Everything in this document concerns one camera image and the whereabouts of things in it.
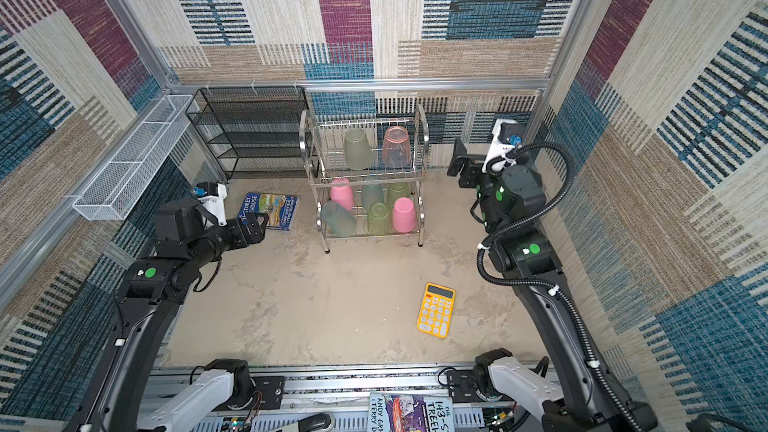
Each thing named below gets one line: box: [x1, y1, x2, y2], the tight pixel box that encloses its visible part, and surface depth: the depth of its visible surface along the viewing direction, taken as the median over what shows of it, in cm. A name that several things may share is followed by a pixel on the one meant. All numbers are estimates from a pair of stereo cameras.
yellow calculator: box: [416, 282, 457, 339], surface depth 87 cm
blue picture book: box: [238, 192, 299, 231], surface depth 110 cm
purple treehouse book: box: [367, 391, 455, 432], surface depth 70 cm
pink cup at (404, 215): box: [393, 197, 416, 233], surface depth 93 cm
